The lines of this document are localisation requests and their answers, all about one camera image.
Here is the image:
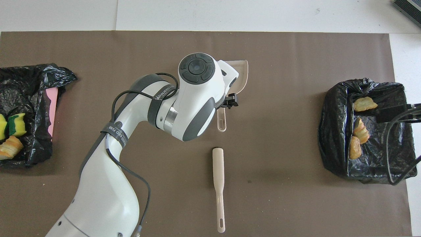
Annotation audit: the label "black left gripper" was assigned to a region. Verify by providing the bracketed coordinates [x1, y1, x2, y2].
[215, 93, 239, 111]

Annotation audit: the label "pale pink plastic dustpan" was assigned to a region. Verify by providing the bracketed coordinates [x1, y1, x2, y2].
[216, 60, 249, 132]

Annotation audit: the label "golden croissant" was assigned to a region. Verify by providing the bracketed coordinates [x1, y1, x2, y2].
[353, 96, 378, 112]
[353, 118, 370, 145]

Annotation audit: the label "beige hand brush black bristles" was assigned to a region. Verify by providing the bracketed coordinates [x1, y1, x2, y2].
[212, 147, 226, 233]

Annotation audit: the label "green and yellow sponge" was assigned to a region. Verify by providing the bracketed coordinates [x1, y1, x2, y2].
[8, 113, 27, 137]

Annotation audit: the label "beige sponge chunk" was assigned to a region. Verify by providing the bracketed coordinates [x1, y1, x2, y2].
[0, 135, 24, 161]

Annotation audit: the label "large yellow sponge piece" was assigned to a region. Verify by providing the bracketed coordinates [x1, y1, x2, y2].
[0, 114, 8, 141]

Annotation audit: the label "black bag lined box bin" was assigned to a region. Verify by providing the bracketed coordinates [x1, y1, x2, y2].
[318, 78, 417, 185]

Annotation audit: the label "pink plastic bin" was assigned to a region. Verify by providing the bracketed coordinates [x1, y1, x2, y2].
[46, 87, 59, 142]

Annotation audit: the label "crumpled black trash bag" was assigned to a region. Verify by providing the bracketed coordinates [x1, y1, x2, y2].
[0, 64, 78, 167]

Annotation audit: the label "black ribbed device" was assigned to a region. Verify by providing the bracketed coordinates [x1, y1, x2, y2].
[393, 0, 421, 27]

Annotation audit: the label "brown paper table mat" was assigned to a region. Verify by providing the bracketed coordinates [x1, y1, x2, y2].
[0, 31, 413, 237]

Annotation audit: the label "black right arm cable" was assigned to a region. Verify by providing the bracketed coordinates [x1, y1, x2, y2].
[385, 108, 421, 186]

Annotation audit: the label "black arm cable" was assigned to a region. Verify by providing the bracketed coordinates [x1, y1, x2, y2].
[385, 108, 421, 186]
[105, 72, 180, 237]

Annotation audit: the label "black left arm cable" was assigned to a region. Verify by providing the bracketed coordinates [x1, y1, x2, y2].
[105, 72, 180, 237]

